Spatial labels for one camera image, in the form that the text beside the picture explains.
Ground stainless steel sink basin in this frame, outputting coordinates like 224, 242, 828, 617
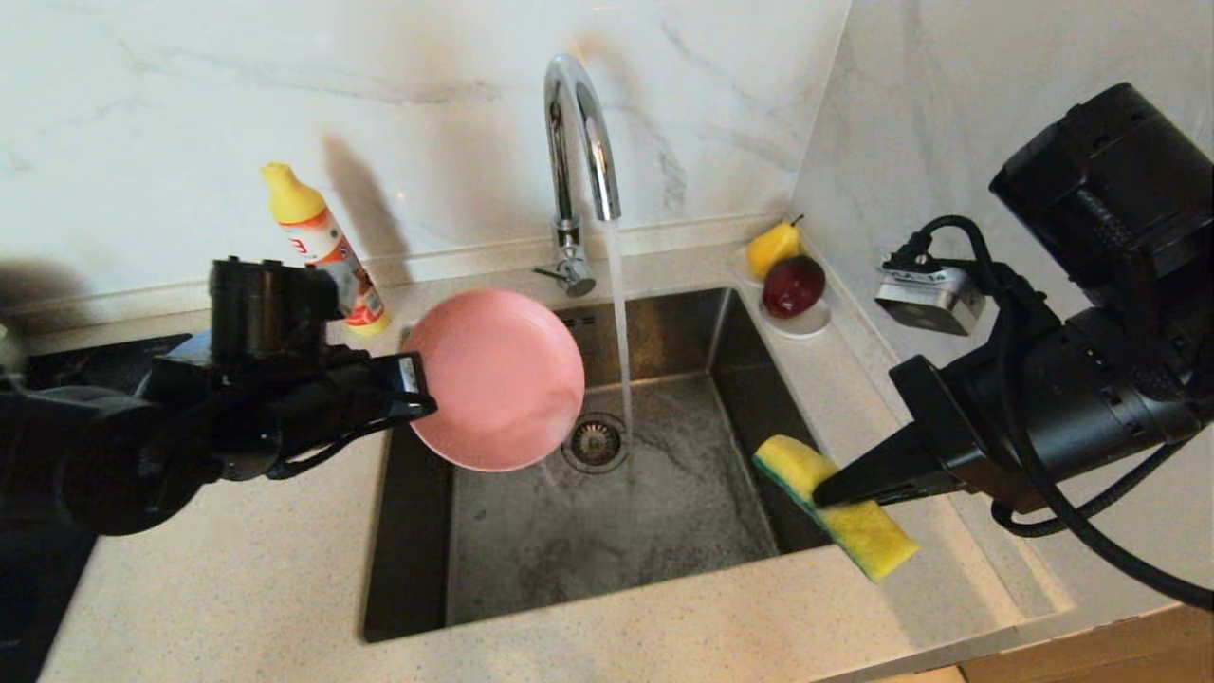
362, 287, 866, 643

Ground orange dish soap bottle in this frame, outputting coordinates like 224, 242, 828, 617
261, 161, 392, 338

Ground black braided cable sleeve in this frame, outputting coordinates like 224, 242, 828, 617
991, 441, 1196, 540

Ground dark red apple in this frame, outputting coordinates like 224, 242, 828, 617
762, 253, 828, 320

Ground yellow pear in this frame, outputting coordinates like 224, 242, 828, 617
746, 214, 805, 281

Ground black induction cooktop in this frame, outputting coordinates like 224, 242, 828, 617
0, 332, 194, 683

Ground chrome gooseneck faucet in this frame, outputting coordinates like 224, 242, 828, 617
530, 54, 624, 298

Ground small white dish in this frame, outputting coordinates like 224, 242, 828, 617
728, 245, 834, 340

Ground pink plate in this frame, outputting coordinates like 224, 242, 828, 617
402, 288, 587, 473

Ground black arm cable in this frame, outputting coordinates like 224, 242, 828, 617
267, 417, 418, 481
887, 215, 1214, 613

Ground round metal drain strainer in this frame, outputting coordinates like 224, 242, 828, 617
561, 413, 631, 475

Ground yellow green sponge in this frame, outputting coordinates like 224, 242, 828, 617
752, 434, 921, 583

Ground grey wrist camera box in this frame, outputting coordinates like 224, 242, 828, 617
874, 264, 987, 338

